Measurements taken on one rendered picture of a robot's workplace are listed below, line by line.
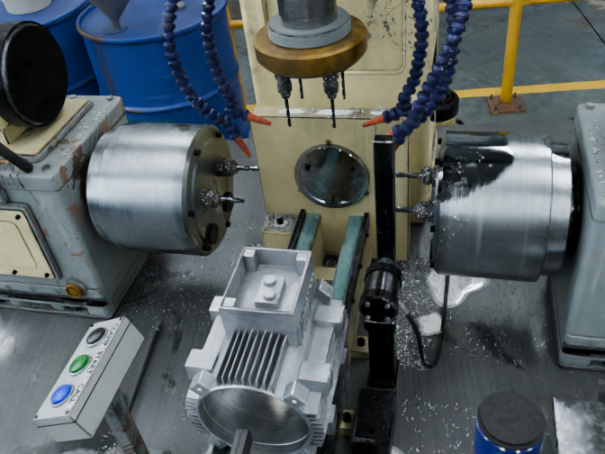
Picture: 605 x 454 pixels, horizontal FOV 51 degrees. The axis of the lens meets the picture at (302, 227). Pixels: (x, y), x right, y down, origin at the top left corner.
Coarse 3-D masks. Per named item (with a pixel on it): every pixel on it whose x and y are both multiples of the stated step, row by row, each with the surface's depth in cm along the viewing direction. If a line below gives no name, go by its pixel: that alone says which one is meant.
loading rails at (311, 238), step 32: (320, 224) 131; (352, 224) 127; (320, 256) 133; (352, 256) 120; (352, 288) 112; (352, 320) 115; (352, 352) 115; (352, 416) 105; (224, 448) 91; (320, 448) 88
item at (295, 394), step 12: (324, 288) 90; (324, 300) 91; (204, 372) 81; (192, 384) 81; (204, 384) 80; (288, 384) 79; (300, 384) 78; (288, 396) 77; (300, 396) 77; (216, 444) 89
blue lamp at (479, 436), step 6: (474, 432) 60; (480, 432) 57; (474, 438) 60; (480, 438) 58; (486, 438) 57; (474, 444) 60; (480, 444) 59; (486, 444) 57; (492, 444) 56; (540, 444) 56; (474, 450) 60; (480, 450) 59; (486, 450) 58; (492, 450) 57; (498, 450) 56; (504, 450) 56; (510, 450) 56; (516, 450) 56; (522, 450) 56; (528, 450) 56; (534, 450) 56
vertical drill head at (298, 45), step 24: (288, 0) 93; (312, 0) 92; (336, 0) 96; (288, 24) 95; (312, 24) 94; (336, 24) 95; (360, 24) 100; (264, 48) 97; (288, 48) 96; (312, 48) 95; (336, 48) 94; (360, 48) 96; (288, 72) 95; (312, 72) 94; (336, 72) 96; (288, 96) 102; (336, 96) 100; (288, 120) 105
